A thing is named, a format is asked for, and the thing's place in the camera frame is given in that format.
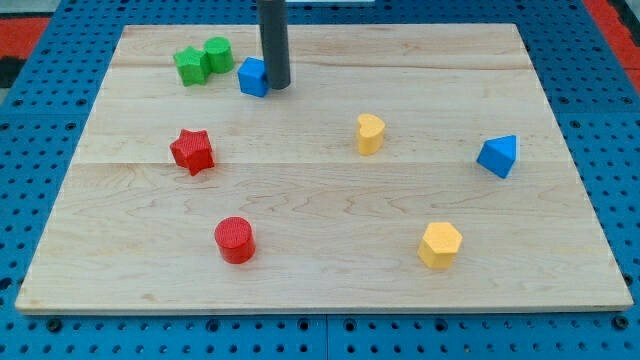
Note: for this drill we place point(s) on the blue triangle block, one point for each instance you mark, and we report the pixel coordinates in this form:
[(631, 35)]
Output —
[(498, 155)]

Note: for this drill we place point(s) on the yellow heart block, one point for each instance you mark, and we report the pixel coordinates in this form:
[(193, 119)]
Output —
[(370, 133)]

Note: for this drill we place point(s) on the light wooden board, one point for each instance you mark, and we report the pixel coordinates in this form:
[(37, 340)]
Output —
[(336, 232)]

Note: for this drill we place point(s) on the red cylinder block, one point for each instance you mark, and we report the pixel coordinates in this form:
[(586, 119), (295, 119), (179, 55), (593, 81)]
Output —
[(235, 240)]

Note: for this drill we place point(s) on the blue cube block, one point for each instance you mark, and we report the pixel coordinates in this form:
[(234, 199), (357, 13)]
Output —
[(252, 77)]

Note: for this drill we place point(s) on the red star block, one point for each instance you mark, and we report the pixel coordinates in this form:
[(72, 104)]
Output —
[(192, 150)]

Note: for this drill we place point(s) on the yellow hexagon block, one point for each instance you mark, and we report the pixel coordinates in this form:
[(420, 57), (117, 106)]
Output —
[(439, 246)]

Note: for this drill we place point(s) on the green cylinder block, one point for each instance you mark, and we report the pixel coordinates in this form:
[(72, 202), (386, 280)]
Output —
[(219, 53)]

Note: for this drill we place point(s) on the green star block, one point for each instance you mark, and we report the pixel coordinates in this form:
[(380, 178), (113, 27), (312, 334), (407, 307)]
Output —
[(192, 66)]

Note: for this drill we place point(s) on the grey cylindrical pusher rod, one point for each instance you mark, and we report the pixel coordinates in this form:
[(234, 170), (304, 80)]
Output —
[(272, 19)]

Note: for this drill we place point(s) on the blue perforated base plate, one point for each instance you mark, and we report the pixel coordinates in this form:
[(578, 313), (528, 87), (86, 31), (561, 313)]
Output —
[(56, 52)]

